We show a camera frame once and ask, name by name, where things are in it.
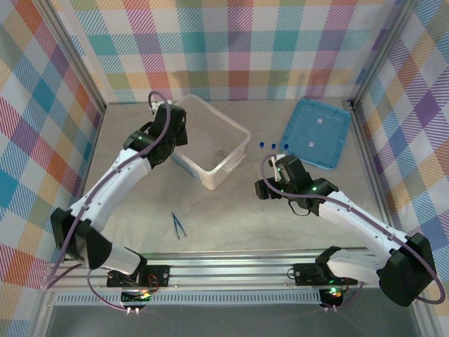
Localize slotted grey cable duct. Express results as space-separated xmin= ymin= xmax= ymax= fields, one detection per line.
xmin=55 ymin=293 xmax=323 ymax=307

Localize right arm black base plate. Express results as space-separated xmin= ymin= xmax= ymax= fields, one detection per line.
xmin=293 ymin=263 xmax=330 ymax=286

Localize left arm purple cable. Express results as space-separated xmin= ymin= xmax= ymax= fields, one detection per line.
xmin=42 ymin=91 xmax=173 ymax=312

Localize black cable loop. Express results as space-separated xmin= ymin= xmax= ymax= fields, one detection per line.
xmin=288 ymin=198 xmax=311 ymax=217

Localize blue plastic bin lid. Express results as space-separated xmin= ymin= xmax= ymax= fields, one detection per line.
xmin=279 ymin=98 xmax=351 ymax=172

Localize aluminium frame side rail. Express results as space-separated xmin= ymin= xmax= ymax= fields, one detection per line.
xmin=349 ymin=100 xmax=399 ymax=243

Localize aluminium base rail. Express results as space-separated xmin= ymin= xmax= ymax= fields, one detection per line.
xmin=40 ymin=247 xmax=390 ymax=292

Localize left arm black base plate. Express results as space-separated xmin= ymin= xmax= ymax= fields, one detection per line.
xmin=106 ymin=265 xmax=171 ymax=289

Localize clear plastic storage bin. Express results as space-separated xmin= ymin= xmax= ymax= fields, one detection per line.
xmin=146 ymin=93 xmax=252 ymax=191

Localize blue plastic tweezers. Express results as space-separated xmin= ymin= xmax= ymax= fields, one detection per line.
xmin=170 ymin=211 xmax=187 ymax=240

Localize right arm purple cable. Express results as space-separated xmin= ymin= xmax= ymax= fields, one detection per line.
xmin=259 ymin=153 xmax=443 ymax=313

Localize red black wire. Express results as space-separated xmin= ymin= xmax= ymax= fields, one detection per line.
xmin=145 ymin=273 xmax=161 ymax=292

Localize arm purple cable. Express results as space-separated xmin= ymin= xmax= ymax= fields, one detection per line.
xmin=42 ymin=91 xmax=173 ymax=312
xmin=259 ymin=153 xmax=443 ymax=313

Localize aluminium frame post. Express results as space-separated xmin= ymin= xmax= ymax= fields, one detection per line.
xmin=33 ymin=0 xmax=107 ymax=113
xmin=349 ymin=0 xmax=420 ymax=108

